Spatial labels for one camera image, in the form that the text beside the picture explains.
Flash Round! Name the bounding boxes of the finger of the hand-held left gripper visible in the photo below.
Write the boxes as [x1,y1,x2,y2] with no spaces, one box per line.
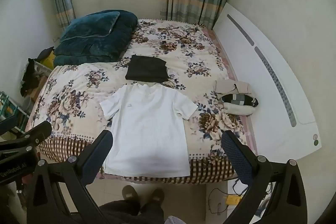
[0,115,20,136]
[0,120,52,154]

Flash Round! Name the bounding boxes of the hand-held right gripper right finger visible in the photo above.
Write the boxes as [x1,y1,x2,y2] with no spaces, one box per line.
[221,130,308,224]

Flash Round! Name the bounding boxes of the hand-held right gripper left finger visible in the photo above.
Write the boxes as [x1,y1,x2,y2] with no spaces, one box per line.
[26,130,114,224]

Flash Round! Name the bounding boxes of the white t-shirt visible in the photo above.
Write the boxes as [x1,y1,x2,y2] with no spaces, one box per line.
[99,83,198,177]

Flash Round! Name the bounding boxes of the dark hanging clothes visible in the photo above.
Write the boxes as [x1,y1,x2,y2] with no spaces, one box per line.
[21,58,40,97]

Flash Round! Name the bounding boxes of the yellow power strip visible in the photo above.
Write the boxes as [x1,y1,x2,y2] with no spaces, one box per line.
[223,195,243,207]

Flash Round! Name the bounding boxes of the cardboard box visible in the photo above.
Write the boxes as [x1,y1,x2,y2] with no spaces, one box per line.
[28,74,48,102]

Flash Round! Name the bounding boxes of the cream garment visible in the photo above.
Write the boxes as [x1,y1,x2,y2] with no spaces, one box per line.
[223,103,254,116]

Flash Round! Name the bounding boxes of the person's left slipper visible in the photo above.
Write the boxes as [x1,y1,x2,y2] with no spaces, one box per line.
[122,185,139,204]

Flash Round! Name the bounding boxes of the person's slipper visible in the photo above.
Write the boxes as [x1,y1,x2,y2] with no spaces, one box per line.
[151,188,165,205]
[122,185,139,204]

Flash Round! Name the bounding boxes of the white headboard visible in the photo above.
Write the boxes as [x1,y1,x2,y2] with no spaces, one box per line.
[212,2,322,161]

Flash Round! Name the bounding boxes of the floral printed blanket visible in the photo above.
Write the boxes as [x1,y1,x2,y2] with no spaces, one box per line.
[25,19,248,185]

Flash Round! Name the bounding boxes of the yellow bag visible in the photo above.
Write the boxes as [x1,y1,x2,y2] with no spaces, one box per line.
[41,52,55,67]

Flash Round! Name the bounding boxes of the person's right slipper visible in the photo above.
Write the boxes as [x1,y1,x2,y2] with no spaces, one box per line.
[151,188,165,205]

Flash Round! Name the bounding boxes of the beige garment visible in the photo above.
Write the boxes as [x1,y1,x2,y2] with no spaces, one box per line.
[214,80,252,98]

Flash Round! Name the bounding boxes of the black folded garment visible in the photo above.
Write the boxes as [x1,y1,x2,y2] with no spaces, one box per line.
[125,54,169,83]

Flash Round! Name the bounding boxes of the teal velvet quilt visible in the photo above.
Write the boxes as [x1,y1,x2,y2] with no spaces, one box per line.
[53,10,139,66]

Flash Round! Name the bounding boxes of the teal velvet pillow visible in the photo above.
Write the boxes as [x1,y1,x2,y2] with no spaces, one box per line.
[60,11,120,43]

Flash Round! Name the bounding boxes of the white wire rack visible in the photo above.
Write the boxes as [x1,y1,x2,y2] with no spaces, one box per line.
[0,91,30,135]

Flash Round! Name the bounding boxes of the black cable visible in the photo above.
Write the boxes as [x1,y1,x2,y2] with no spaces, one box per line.
[208,188,227,214]

